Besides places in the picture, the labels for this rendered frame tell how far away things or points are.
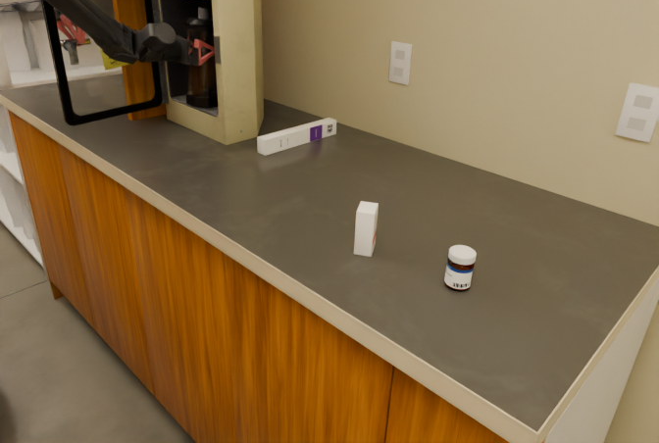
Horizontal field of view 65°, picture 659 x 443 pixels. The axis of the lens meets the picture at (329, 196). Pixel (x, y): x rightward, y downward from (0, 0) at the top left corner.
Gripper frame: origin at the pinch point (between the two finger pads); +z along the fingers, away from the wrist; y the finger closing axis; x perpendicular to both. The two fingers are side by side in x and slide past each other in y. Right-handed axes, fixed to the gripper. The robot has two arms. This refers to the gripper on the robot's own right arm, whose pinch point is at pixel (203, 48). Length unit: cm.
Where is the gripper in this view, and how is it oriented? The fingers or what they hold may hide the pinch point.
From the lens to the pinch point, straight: 156.7
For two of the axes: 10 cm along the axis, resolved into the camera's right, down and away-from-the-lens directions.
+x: -0.8, 9.2, 3.8
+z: 6.5, -2.4, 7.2
